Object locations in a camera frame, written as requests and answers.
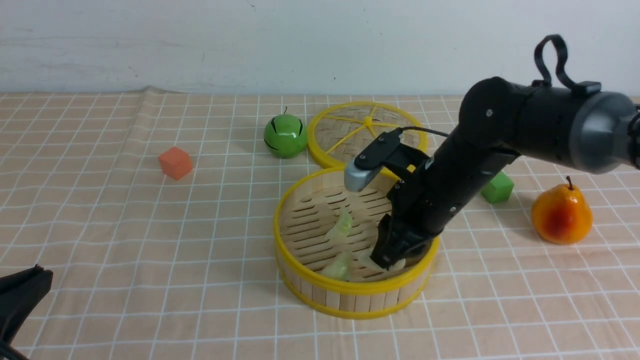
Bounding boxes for green toy apple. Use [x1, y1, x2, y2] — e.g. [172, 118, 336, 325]
[263, 107, 307, 159]

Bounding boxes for bamboo steamer tray yellow rim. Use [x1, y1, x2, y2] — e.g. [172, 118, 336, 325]
[273, 168, 441, 321]

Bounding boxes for green cube block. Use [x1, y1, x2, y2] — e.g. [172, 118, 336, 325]
[480, 171, 515, 204]

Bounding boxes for orange cube block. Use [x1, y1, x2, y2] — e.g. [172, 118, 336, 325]
[157, 146, 194, 181]

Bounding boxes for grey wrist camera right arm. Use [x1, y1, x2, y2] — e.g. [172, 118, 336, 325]
[343, 129, 403, 193]

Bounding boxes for green dumpling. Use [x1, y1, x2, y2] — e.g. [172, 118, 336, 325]
[324, 207, 354, 242]
[319, 251, 353, 281]

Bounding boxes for orange yellow toy pear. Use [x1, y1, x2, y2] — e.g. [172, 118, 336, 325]
[531, 176, 594, 245]

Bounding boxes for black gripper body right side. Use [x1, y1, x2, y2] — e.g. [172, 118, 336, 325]
[385, 128, 519, 248]

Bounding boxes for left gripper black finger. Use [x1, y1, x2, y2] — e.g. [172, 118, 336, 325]
[0, 265, 54, 360]

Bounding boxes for bamboo steamer lid yellow rim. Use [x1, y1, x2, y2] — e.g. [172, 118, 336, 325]
[307, 101, 421, 168]

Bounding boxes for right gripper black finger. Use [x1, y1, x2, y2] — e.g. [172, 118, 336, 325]
[370, 215, 426, 270]

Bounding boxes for checkered peach tablecloth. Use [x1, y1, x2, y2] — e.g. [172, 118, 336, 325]
[0, 88, 639, 360]

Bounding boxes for white dumpling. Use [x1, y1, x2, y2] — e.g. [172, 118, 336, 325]
[358, 253, 406, 272]

